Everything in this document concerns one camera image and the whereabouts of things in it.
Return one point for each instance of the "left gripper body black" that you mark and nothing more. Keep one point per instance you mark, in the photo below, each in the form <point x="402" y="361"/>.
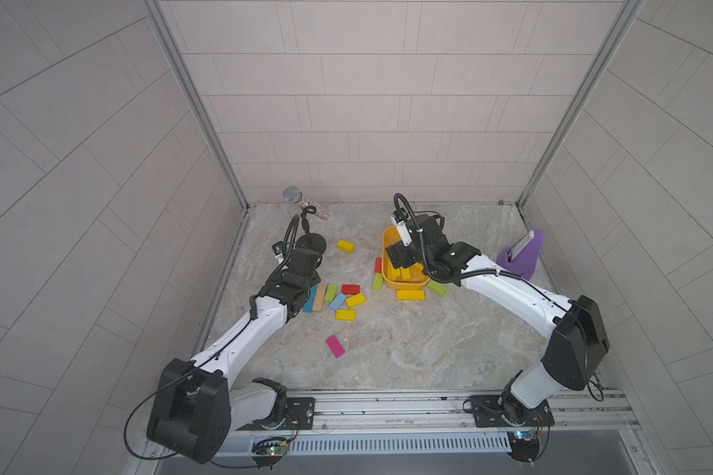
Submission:
<point x="314" y="278"/>

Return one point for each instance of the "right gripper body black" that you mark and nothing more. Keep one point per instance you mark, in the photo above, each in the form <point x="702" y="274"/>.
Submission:
<point x="411" y="252"/>

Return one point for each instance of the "yellow plastic bin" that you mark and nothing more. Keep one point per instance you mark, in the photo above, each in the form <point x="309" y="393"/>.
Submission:
<point x="411" y="278"/>

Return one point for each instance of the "yellow small block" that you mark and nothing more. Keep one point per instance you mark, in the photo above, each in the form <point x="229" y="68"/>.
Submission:
<point x="356" y="300"/>
<point x="345" y="315"/>

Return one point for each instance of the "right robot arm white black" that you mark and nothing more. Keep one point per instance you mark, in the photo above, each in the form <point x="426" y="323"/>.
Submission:
<point x="576" y="335"/>

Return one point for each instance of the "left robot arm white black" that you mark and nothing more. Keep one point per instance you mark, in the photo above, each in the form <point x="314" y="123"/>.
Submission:
<point x="196" y="406"/>

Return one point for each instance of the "teal block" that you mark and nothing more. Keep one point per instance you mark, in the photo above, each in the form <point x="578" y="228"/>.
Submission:
<point x="309" y="305"/>

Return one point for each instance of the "tan wooden block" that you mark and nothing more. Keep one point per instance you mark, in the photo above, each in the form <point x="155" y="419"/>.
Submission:
<point x="319" y="299"/>

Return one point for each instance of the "green block in cluster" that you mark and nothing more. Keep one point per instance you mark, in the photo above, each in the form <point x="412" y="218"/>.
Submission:
<point x="332" y="292"/>

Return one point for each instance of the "blue block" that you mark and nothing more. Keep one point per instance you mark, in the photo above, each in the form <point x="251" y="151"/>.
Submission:
<point x="338" y="302"/>

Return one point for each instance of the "microphone on black stand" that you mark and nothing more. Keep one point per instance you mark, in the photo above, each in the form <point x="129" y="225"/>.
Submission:
<point x="309" y="240"/>

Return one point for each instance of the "green block right of bin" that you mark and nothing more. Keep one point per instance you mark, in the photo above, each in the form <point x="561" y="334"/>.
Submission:
<point x="437" y="287"/>

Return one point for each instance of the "red block in cluster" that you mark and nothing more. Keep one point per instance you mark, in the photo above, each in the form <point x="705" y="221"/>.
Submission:
<point x="350" y="289"/>

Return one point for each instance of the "green block beside bin left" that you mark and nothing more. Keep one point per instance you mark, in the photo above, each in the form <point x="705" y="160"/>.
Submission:
<point x="377" y="283"/>

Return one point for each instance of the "magenta block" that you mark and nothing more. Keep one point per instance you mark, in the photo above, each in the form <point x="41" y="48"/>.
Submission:
<point x="335" y="346"/>

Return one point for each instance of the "purple phone stand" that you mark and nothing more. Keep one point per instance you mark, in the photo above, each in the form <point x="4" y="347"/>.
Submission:
<point x="522" y="258"/>

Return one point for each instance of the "left circuit board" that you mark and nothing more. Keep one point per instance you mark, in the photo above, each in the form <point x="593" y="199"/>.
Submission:
<point x="269" y="451"/>

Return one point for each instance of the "circuit board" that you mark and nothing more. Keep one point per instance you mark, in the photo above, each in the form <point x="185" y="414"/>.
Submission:
<point x="525" y="446"/>
<point x="269" y="451"/>

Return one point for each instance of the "right circuit board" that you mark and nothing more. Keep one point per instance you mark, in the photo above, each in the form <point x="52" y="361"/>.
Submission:
<point x="525" y="446"/>

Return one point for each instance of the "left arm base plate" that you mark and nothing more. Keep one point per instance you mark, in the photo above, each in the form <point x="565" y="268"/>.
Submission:
<point x="298" y="414"/>

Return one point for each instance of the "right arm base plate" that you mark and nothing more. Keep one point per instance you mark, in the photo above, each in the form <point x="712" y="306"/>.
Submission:
<point x="506" y="411"/>

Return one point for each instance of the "aluminium rail frame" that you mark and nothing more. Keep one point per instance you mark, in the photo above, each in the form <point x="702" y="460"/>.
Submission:
<point x="337" y="412"/>

